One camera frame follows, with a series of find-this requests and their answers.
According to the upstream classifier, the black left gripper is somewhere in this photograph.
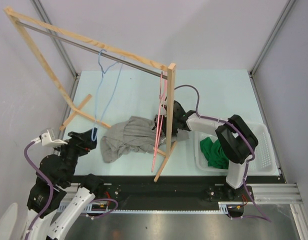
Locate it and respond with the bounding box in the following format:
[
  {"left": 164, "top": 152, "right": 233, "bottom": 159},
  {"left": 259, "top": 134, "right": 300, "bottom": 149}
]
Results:
[{"left": 53, "top": 126, "right": 98, "bottom": 184}]

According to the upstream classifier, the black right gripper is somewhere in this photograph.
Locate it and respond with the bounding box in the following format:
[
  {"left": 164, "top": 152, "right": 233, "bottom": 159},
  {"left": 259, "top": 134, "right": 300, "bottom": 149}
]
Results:
[{"left": 158, "top": 114, "right": 179, "bottom": 137}]

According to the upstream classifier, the pink wire hanger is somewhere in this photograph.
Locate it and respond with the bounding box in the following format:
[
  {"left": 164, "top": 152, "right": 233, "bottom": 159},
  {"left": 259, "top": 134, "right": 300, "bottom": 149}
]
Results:
[{"left": 151, "top": 71, "right": 167, "bottom": 173}]

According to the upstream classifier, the grey adidas t shirt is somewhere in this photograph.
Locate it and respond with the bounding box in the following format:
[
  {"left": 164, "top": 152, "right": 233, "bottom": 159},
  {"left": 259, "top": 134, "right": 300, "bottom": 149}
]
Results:
[{"left": 100, "top": 115, "right": 190, "bottom": 165}]

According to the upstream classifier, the green t shirt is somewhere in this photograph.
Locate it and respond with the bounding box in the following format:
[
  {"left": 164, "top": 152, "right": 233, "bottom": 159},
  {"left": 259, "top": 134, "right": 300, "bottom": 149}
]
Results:
[{"left": 199, "top": 137, "right": 230, "bottom": 170}]

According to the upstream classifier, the blue wire hanger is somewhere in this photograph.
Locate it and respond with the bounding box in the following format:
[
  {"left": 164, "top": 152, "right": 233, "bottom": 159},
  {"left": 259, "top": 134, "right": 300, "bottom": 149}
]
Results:
[{"left": 90, "top": 48, "right": 123, "bottom": 142}]

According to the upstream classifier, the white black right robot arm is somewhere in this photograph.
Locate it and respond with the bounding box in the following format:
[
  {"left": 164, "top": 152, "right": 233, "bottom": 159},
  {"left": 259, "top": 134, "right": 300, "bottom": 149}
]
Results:
[{"left": 157, "top": 101, "right": 259, "bottom": 201}]

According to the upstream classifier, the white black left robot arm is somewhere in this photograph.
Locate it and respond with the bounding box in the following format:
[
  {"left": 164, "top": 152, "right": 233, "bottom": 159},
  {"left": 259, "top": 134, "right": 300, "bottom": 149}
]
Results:
[{"left": 22, "top": 127, "right": 106, "bottom": 240}]

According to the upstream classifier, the white perforated plastic basket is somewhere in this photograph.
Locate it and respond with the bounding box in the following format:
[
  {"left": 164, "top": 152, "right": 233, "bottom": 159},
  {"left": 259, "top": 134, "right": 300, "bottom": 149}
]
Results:
[{"left": 194, "top": 121, "right": 279, "bottom": 176}]

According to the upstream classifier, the steel hanging rod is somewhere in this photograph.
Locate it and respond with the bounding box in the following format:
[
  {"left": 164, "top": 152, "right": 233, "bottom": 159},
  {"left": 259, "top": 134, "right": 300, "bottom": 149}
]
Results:
[{"left": 16, "top": 20, "right": 161, "bottom": 77}]

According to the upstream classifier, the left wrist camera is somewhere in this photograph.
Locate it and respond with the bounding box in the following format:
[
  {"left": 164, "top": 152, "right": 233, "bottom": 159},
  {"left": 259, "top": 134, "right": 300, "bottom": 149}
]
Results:
[{"left": 32, "top": 128, "right": 68, "bottom": 148}]

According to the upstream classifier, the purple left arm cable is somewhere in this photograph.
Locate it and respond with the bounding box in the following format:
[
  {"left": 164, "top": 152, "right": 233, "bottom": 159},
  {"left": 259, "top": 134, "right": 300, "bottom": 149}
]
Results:
[{"left": 23, "top": 139, "right": 56, "bottom": 233}]

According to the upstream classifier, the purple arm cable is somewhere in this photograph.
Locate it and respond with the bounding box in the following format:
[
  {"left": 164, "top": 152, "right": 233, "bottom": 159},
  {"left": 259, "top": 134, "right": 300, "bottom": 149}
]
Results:
[
  {"left": 173, "top": 84, "right": 272, "bottom": 223},
  {"left": 23, "top": 139, "right": 56, "bottom": 233}
]

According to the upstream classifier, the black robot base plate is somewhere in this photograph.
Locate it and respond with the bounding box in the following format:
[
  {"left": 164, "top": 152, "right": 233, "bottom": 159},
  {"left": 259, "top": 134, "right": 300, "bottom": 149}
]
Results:
[{"left": 95, "top": 175, "right": 285, "bottom": 209}]

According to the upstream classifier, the white slotted cable duct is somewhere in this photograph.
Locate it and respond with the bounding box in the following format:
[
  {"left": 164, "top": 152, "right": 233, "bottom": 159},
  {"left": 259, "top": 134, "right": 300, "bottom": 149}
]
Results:
[{"left": 57, "top": 201, "right": 247, "bottom": 215}]

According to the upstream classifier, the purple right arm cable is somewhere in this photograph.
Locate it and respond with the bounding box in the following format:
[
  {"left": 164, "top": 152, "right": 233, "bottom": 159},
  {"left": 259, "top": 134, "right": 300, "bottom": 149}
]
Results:
[{"left": 173, "top": 84, "right": 272, "bottom": 223}]

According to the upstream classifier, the wooden clothes rack frame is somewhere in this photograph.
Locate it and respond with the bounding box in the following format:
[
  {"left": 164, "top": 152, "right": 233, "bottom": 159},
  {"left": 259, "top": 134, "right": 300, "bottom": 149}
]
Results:
[{"left": 3, "top": 6, "right": 176, "bottom": 183}]

